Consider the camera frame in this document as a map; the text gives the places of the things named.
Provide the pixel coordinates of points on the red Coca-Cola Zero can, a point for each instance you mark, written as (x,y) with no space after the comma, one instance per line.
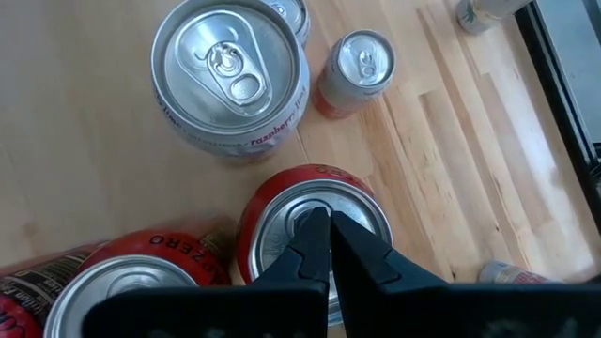
(267,211)
(28,281)
(122,286)

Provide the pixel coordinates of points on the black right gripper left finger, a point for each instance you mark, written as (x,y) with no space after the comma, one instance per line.
(211,314)

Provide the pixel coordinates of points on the black metal table frame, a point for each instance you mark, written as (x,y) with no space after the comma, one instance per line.
(554,84)

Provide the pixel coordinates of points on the wooden shelf with black legs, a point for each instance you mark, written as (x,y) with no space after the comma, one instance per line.
(70,141)

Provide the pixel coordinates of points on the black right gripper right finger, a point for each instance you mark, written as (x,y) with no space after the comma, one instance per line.
(446,310)

